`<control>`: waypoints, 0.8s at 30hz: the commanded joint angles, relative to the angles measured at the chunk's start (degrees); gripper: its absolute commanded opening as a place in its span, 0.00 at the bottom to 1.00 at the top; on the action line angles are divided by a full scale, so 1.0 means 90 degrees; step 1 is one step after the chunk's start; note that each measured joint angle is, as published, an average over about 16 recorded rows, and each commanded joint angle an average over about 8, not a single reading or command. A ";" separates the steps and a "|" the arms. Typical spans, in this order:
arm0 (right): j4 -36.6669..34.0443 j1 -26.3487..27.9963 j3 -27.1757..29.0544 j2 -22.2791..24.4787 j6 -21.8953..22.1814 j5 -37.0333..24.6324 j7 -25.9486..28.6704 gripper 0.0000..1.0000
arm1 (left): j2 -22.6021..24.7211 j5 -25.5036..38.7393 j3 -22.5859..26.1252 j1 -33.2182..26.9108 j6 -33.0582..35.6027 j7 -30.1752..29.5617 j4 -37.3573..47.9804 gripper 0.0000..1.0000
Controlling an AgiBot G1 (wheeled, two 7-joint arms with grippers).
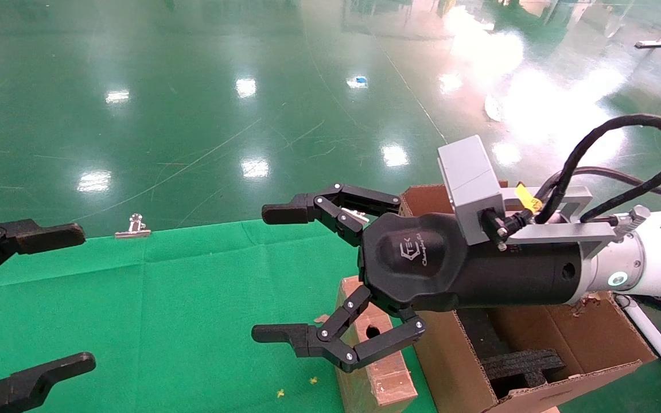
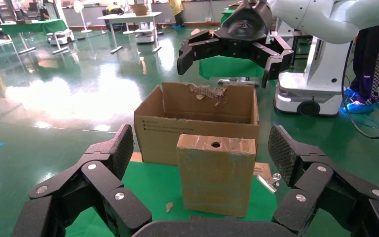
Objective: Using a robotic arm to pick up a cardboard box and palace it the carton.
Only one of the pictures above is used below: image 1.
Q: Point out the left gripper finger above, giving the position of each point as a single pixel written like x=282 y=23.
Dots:
x=49 y=236
x=32 y=381

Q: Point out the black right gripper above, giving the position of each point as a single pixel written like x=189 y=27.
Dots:
x=411 y=258

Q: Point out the small long cardboard box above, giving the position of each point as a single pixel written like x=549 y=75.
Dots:
x=388 y=381

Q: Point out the small cardboard scrap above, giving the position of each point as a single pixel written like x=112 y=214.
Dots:
x=322 y=318

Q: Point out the large open cardboard carton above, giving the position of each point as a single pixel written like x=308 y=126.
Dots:
x=566 y=332

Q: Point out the green table cloth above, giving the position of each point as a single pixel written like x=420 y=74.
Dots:
x=221 y=315
x=49 y=310

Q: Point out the silver binder clip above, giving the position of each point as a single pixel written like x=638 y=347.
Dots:
x=133 y=232

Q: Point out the blue white floor litter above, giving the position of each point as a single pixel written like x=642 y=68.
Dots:
x=357 y=82

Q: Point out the black foam block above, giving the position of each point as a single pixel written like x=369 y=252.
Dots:
x=523 y=364

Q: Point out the white paper scrap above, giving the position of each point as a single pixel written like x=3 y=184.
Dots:
x=492 y=109

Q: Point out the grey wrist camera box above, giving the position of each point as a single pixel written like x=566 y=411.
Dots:
x=468 y=178

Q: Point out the grey metal camera bracket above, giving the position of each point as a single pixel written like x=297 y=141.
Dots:
x=560 y=232

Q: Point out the white metal table frame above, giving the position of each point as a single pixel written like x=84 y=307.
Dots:
x=652 y=335

